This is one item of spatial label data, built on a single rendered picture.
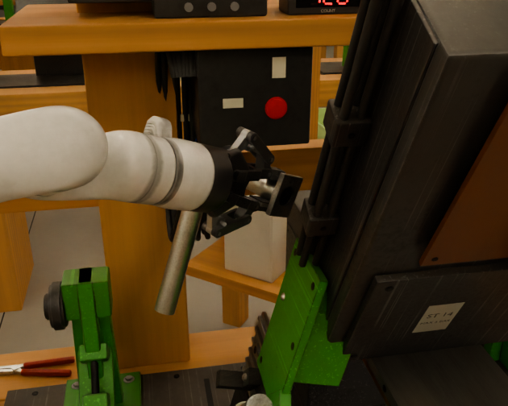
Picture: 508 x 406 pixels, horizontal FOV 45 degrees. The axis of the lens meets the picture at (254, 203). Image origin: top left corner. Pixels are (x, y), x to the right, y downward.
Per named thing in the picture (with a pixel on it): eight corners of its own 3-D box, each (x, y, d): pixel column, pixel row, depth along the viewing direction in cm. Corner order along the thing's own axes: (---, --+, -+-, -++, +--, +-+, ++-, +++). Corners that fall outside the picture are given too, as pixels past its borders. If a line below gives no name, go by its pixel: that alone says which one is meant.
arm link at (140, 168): (120, 212, 65) (178, 198, 59) (-22, 199, 53) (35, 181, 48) (118, 147, 66) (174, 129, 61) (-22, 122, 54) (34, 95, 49)
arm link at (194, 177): (160, 115, 70) (117, 105, 65) (226, 148, 63) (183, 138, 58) (135, 189, 72) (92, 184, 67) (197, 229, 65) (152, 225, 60)
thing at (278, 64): (310, 145, 94) (314, 45, 88) (200, 151, 91) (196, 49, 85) (291, 122, 105) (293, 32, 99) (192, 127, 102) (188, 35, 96)
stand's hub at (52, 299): (66, 339, 93) (60, 297, 90) (45, 341, 93) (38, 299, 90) (70, 311, 100) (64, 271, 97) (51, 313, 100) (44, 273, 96)
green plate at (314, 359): (330, 423, 82) (381, 289, 75) (272, 418, 80) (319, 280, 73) (307, 367, 92) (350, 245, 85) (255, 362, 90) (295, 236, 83)
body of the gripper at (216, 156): (193, 225, 64) (251, 229, 71) (221, 150, 63) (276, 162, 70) (151, 198, 69) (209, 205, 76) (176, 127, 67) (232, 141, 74)
